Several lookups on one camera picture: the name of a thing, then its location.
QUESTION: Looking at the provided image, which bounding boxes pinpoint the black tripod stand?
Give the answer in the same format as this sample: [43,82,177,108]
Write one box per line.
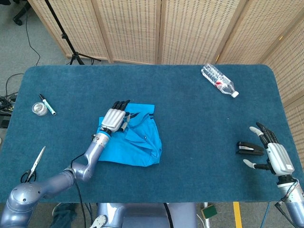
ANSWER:
[44,0,102,65]

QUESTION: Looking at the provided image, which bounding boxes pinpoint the dark blue table mat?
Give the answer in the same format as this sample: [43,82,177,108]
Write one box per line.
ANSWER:
[0,64,304,204]

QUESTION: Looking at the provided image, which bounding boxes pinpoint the clear plastic water bottle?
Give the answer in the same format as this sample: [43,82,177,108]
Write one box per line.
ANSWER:
[201,63,239,98]

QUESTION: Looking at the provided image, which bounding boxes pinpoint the thin blue cable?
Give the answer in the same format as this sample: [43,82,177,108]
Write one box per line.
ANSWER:
[262,201,271,220]

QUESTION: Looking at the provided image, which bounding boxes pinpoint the black floor cable bundle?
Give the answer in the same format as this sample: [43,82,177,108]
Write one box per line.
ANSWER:
[0,94,19,128]

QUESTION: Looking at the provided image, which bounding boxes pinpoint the yellow floor tape strip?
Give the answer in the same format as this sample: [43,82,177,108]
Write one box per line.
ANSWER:
[233,201,243,228]

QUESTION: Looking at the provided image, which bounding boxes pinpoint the wicker folding screen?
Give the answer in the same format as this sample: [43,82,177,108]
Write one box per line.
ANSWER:
[28,0,304,228]

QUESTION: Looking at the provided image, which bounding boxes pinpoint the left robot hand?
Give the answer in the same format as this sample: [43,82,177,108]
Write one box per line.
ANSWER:
[99,99,131,134]

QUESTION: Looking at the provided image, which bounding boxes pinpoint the blue jeans leg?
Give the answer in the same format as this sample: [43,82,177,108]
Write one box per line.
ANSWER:
[52,202,78,228]

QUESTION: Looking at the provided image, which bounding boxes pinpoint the blue-grey robot torso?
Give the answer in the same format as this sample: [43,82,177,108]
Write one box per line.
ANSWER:
[96,202,198,228]

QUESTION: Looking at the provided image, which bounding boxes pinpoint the white perforated plate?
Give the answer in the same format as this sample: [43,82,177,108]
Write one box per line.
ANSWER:
[92,215,108,228]

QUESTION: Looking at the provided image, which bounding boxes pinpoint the black-handled scissors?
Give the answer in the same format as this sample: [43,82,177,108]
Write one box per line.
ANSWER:
[19,145,47,183]

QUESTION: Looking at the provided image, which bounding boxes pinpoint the green white marker pen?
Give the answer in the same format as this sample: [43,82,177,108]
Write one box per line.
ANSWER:
[38,94,57,116]

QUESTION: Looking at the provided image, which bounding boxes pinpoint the thick black torso cable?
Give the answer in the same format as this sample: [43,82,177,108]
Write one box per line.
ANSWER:
[163,202,172,228]

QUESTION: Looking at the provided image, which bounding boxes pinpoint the black office chair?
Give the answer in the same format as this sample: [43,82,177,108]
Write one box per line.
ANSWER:
[13,0,31,26]

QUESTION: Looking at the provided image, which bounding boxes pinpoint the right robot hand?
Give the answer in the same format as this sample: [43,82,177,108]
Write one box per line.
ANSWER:
[242,122,295,178]

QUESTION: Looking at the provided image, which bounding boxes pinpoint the silver metal tube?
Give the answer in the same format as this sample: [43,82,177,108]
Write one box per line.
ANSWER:
[201,201,212,228]

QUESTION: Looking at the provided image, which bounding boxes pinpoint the green yellow sponge block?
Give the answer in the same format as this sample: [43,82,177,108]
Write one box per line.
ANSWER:
[200,204,218,219]

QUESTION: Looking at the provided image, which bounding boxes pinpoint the black stapler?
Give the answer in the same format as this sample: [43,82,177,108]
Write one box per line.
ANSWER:
[236,141,265,157]

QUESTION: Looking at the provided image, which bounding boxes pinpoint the round clear container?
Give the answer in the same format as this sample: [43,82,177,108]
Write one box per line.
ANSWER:
[31,102,48,116]

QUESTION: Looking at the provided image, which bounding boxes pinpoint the blue printed T-shirt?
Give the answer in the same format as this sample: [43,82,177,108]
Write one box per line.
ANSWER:
[97,102,162,167]

